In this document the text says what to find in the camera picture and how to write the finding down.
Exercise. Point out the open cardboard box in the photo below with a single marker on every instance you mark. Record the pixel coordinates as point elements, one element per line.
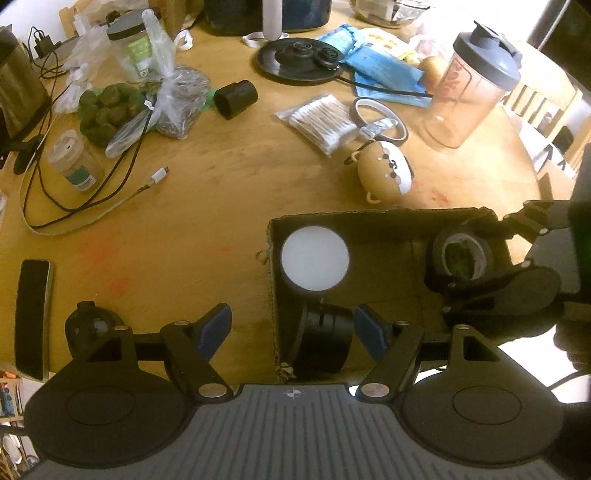
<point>387,265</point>

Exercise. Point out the bag of green balls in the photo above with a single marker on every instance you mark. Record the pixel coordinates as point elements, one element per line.
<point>103,112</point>

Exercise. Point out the wooden chair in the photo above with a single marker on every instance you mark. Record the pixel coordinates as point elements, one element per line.
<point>544,95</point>

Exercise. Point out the yellow snack packet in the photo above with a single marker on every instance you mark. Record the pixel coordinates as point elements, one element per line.
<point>385,41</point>

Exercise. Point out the bag of cotton swabs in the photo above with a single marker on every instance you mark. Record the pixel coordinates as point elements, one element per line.
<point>324,121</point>

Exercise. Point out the shaker bottle with grey lid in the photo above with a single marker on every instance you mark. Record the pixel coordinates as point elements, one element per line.
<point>484,68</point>

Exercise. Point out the green label jar black lid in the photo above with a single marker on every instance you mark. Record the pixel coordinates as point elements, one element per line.
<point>131,46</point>

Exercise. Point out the black charger plug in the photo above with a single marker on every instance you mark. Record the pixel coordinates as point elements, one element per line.
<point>43,44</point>

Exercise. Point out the black short cylinder tube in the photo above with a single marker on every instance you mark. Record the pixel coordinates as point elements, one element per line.
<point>234,98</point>

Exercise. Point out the glass bowl with packets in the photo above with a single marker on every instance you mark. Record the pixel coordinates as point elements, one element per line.
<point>390,13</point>

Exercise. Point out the black kettle base plate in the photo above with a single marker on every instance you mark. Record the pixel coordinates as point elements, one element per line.
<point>299,61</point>

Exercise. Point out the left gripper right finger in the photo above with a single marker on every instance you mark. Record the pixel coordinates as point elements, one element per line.
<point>398,350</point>

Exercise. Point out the black round puck device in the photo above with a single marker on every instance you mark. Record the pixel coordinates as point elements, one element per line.
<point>323,340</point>

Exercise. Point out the yellow bear shaped pouch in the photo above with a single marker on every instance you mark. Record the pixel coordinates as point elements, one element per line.
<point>383,170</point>

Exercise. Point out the white round disc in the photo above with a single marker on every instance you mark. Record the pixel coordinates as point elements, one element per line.
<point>314,259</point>

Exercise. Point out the marble pattern flat stick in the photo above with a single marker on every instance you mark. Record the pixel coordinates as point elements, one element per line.
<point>378,128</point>

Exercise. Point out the clear bag of dark seeds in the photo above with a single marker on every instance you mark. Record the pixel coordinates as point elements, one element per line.
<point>182,93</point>

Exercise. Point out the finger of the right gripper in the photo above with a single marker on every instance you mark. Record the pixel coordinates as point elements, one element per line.
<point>535,219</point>
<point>524,298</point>

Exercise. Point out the black electrical tape roll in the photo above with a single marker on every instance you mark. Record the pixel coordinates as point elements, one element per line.
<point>458,252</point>

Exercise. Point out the black phone stand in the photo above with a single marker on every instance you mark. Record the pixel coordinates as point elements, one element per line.
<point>25,150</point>

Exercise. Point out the crumpled white tissue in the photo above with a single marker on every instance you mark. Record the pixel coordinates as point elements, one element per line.
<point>78,82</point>

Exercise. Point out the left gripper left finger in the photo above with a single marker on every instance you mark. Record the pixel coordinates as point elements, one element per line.
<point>186,348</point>

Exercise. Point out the black smartphone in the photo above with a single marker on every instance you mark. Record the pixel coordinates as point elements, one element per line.
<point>31,318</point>

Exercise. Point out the black air fryer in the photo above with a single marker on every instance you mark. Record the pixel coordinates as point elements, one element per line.
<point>241,17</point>

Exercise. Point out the steel electric kettle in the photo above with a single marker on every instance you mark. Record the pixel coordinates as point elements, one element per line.
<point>24,98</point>

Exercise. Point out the small clear cup with lid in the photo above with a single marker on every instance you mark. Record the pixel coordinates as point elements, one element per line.
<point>70,157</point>

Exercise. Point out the potato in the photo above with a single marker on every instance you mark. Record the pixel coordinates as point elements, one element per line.
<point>433,68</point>

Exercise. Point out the clear plastic bag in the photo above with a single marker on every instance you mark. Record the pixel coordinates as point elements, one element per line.
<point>92,46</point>

